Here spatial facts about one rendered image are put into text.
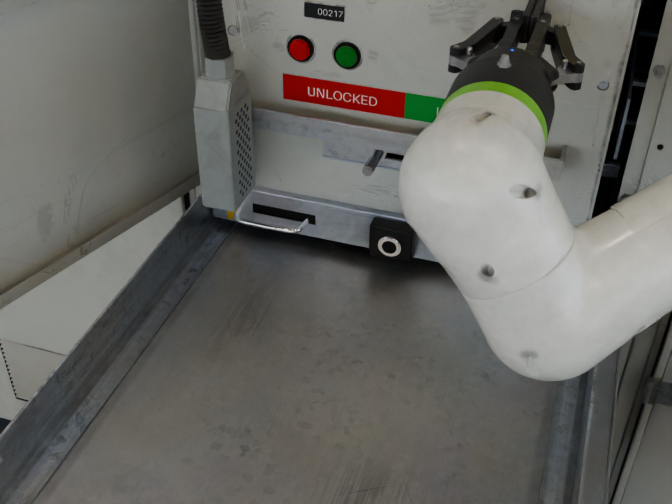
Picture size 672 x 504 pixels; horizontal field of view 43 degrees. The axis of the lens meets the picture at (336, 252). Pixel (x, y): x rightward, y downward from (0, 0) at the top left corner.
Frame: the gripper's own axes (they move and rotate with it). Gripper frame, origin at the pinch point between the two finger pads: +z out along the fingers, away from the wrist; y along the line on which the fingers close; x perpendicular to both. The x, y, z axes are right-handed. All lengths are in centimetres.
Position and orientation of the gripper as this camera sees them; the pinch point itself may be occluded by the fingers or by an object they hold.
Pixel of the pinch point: (532, 17)
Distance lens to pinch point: 96.7
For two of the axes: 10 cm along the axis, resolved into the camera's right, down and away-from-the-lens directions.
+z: 3.1, -5.7, 7.6
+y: 9.5, 1.9, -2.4
